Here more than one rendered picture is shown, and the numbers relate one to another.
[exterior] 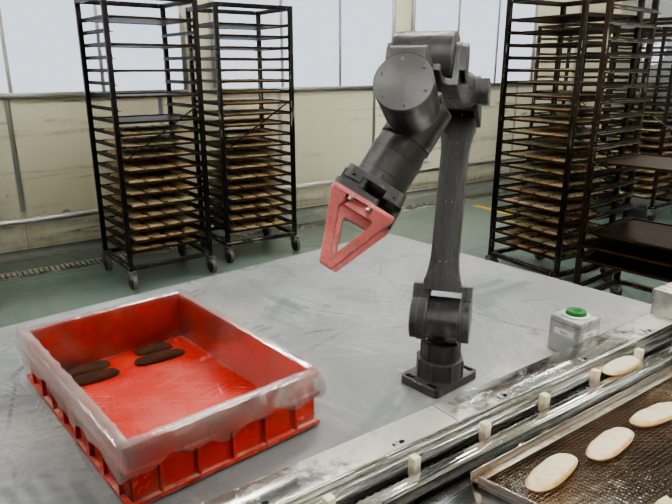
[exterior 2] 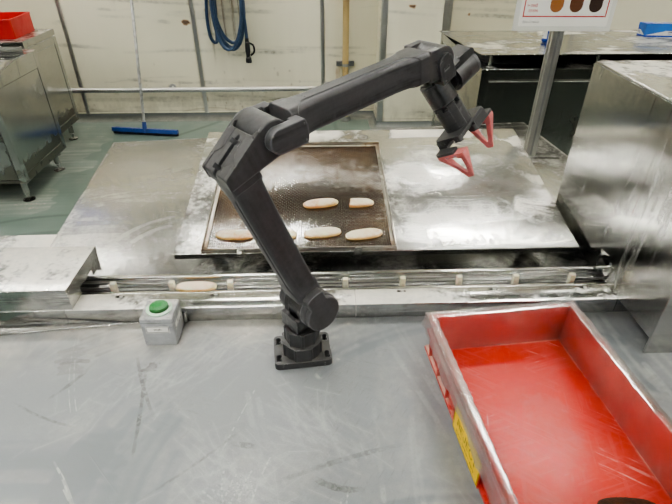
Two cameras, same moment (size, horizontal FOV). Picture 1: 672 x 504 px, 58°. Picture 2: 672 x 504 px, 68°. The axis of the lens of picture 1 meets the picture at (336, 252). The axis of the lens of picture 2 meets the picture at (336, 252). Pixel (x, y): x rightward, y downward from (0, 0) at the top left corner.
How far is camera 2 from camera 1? 1.65 m
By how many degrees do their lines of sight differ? 120
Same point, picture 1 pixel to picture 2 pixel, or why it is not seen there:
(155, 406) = (550, 425)
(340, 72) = not seen: outside the picture
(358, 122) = not seen: outside the picture
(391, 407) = (363, 343)
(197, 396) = (510, 422)
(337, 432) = (415, 340)
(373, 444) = (415, 295)
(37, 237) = not seen: outside the picture
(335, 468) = (445, 291)
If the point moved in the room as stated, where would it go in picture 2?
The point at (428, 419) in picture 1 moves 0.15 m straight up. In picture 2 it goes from (369, 296) to (372, 243)
